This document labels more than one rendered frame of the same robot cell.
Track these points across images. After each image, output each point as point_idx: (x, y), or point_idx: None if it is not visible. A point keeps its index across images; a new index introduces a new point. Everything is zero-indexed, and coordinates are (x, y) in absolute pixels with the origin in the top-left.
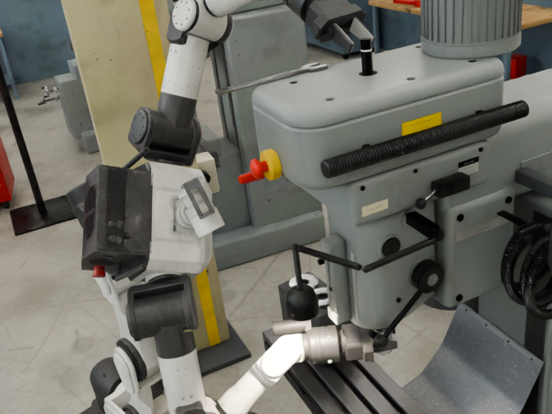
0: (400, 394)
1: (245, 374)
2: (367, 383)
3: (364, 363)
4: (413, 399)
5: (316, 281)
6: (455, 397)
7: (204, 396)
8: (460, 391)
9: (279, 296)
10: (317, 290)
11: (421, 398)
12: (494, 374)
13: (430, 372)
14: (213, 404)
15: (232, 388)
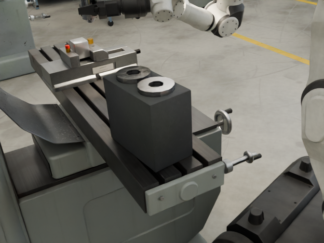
0: (82, 108)
1: (192, 5)
2: (107, 114)
3: (105, 127)
4: (70, 134)
5: (139, 85)
6: (37, 121)
7: (217, 0)
8: (31, 118)
9: (191, 105)
10: (139, 76)
11: (63, 132)
12: (2, 96)
13: (46, 136)
14: (214, 15)
15: (200, 7)
